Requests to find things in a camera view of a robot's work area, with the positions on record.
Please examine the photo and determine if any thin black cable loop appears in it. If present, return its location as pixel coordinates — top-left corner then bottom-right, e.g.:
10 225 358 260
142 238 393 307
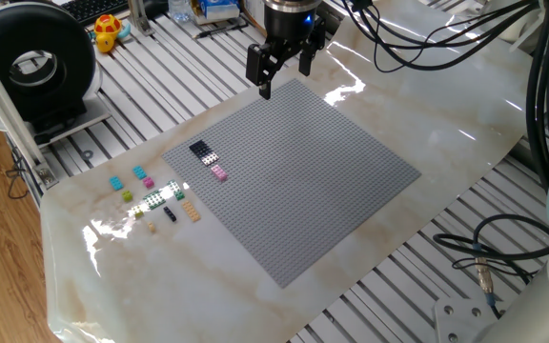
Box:
5 146 31 200

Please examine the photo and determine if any black pen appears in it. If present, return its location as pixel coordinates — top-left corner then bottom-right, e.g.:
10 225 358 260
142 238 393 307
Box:
192 21 250 41

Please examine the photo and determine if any short aluminium frame post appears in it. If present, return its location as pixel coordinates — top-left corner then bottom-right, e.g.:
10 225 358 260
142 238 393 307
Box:
127 0 156 38

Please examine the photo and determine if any long tan Lego plate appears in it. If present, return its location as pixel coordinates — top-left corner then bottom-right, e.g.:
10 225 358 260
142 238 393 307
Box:
181 200 202 224

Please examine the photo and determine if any square green Lego plate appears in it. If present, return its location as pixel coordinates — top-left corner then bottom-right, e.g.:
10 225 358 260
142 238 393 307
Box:
142 189 167 212

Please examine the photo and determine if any yellow toy turtle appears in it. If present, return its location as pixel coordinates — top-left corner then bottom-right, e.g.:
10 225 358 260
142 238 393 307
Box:
87 13 132 54

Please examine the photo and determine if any black gripper cable bundle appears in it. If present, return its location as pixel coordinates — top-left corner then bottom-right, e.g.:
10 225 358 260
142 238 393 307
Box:
340 0 549 192

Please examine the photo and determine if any black keyboard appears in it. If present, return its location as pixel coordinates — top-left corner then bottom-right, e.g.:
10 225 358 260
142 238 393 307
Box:
59 0 131 26

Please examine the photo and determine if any blue and white carton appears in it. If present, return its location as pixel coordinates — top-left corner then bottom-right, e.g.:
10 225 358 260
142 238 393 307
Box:
193 0 242 26

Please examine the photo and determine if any black Lego plate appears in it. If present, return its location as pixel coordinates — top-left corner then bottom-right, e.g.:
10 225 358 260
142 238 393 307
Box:
188 139 220 167

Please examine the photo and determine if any grey Lego baseplate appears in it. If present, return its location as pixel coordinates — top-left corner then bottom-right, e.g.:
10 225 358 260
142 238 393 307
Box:
161 78 422 290

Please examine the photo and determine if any black cable with metal connector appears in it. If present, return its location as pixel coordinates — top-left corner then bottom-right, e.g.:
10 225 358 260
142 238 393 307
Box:
432 212 549 319

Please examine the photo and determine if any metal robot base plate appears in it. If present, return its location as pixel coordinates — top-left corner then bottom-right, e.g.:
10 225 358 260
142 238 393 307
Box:
432 296 503 343

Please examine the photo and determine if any marble pattern table mat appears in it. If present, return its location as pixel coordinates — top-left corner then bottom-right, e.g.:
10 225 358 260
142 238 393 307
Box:
39 0 549 343

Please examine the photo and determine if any long green Lego plate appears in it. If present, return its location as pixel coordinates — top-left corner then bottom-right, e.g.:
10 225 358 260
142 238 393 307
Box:
167 179 186 202

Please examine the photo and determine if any clear plastic bottle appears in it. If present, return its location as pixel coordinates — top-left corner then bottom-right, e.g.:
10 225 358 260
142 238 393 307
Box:
168 0 195 24

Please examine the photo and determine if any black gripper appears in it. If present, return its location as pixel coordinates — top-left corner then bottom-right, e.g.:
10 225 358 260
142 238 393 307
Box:
245 8 328 101

